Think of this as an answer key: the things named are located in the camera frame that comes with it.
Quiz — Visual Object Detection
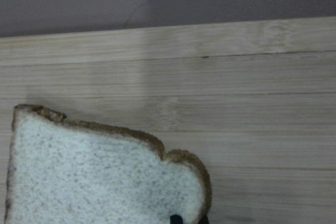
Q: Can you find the bamboo cutting board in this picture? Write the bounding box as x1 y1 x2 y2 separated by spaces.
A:
1 16 335 223

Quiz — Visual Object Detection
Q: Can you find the white bread slice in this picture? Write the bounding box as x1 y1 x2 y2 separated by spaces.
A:
4 104 212 223

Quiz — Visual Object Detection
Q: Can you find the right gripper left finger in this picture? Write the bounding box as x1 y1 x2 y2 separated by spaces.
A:
170 215 182 224

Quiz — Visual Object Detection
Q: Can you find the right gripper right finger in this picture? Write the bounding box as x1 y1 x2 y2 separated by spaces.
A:
199 216 209 224

